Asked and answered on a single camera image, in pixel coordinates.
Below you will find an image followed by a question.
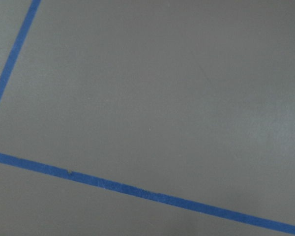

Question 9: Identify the blue tape line crosswise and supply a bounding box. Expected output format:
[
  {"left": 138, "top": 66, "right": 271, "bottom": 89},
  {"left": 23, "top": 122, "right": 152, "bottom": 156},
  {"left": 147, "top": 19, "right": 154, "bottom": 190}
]
[{"left": 0, "top": 153, "right": 295, "bottom": 235}]

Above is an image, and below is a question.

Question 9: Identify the blue tape line lengthwise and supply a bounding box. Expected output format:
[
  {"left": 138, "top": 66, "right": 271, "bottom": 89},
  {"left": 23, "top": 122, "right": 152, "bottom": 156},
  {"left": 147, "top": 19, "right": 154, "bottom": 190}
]
[{"left": 0, "top": 0, "right": 41, "bottom": 101}]

